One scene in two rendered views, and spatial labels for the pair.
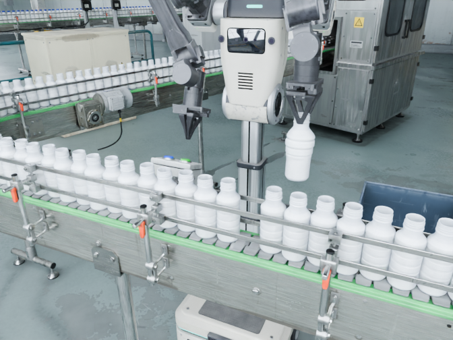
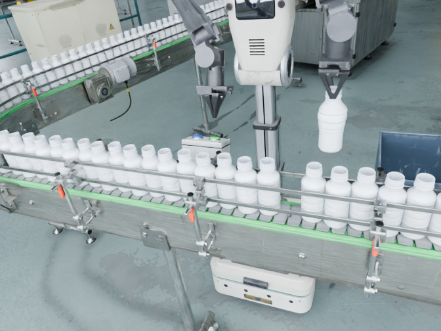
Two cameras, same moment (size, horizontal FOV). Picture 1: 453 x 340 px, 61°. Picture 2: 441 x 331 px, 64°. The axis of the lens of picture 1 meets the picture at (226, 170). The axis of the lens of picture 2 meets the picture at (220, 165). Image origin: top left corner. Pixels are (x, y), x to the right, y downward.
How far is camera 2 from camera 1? 0.17 m
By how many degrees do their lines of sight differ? 9
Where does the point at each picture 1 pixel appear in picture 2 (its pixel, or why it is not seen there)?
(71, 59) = (62, 27)
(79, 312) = (121, 269)
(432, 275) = not seen: outside the picture
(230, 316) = not seen: hidden behind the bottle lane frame
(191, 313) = (224, 263)
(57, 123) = (69, 101)
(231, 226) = (273, 201)
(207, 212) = (249, 192)
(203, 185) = (244, 167)
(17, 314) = (68, 278)
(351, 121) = not seen: hidden behind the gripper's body
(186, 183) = (226, 167)
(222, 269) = (268, 240)
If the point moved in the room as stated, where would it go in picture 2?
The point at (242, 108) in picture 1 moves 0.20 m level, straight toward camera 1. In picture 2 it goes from (255, 74) to (261, 94)
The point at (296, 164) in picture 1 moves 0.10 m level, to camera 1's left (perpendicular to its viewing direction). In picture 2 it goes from (331, 137) to (291, 142)
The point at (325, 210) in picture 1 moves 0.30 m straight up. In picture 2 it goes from (367, 182) to (387, 51)
